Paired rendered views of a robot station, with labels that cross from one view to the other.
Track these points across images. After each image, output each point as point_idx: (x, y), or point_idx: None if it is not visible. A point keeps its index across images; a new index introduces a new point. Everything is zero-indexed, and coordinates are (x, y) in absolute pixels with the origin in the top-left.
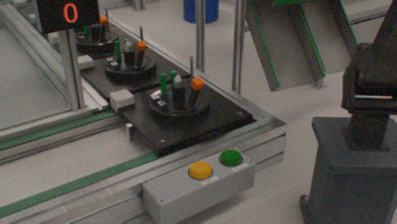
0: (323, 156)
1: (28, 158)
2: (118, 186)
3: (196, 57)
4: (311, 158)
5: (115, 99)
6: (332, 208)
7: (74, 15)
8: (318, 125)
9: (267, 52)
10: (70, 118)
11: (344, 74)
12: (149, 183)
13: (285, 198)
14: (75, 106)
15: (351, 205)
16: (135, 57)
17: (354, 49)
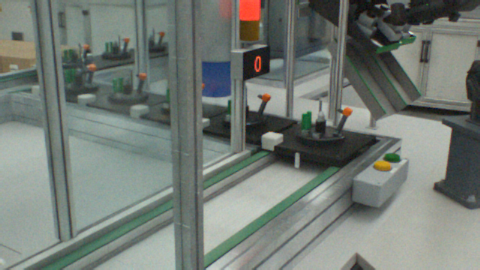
0: (469, 133)
1: (230, 190)
2: (340, 181)
3: (285, 109)
4: (415, 166)
5: (272, 138)
6: (477, 170)
7: (259, 65)
8: (451, 121)
9: (370, 89)
10: (240, 158)
11: (469, 81)
12: (358, 178)
13: (423, 188)
14: (240, 148)
15: None
16: None
17: (409, 87)
